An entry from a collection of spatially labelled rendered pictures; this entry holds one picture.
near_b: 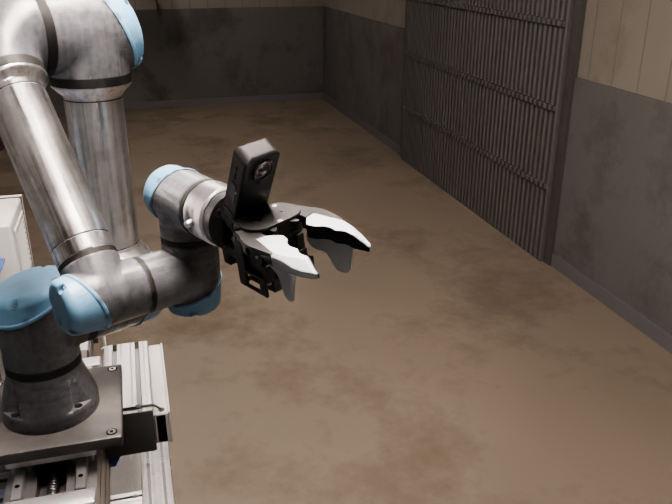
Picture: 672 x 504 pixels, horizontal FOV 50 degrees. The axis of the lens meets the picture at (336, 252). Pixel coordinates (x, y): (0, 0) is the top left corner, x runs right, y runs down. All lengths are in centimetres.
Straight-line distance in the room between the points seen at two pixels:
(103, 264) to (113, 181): 26
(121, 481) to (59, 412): 124
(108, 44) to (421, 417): 222
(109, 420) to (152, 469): 121
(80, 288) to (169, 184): 17
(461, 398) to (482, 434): 25
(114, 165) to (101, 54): 17
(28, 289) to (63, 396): 18
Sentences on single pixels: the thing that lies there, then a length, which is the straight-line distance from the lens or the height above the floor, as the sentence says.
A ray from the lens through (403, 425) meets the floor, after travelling 296.
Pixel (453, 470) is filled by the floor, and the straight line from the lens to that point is 277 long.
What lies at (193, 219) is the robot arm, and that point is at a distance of 88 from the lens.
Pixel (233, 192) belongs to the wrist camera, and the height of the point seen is 149.
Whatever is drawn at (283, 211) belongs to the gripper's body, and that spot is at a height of 147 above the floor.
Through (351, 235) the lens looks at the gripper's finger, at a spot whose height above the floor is 146.
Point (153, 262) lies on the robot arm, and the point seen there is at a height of 137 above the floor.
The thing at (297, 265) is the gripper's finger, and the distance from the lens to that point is 71.
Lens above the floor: 174
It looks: 23 degrees down
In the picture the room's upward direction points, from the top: straight up
